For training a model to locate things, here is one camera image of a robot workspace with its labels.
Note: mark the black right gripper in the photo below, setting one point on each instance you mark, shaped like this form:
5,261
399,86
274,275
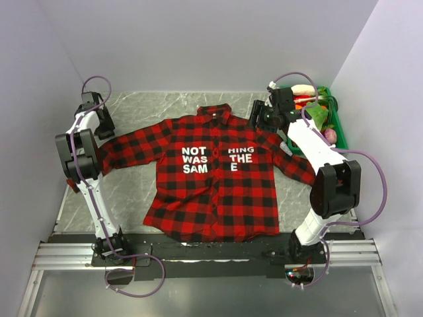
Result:
258,109

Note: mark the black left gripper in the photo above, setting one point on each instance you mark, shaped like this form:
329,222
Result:
108,126

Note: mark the red black plaid shirt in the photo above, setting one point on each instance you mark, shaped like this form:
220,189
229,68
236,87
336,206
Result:
214,175

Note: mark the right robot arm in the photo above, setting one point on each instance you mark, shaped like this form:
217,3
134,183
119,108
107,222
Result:
336,188

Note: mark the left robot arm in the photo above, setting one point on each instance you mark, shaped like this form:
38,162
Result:
82,165

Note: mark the white potato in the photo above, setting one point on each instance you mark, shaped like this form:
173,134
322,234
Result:
303,90

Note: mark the green white cabbage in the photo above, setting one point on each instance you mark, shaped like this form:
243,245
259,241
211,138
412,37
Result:
318,113

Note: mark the white green onion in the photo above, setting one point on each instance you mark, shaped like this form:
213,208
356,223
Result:
302,99

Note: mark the purple onion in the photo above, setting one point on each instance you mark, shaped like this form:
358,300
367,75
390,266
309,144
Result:
331,136

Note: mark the green plastic tray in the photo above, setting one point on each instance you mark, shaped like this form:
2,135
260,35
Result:
333,119

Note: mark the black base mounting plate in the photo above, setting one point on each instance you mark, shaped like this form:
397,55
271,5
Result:
160,256

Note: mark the small circuit board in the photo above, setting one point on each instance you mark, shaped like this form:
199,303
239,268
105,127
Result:
300,276

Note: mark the aluminium frame rail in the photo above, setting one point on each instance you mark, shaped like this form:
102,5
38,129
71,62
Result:
79,256

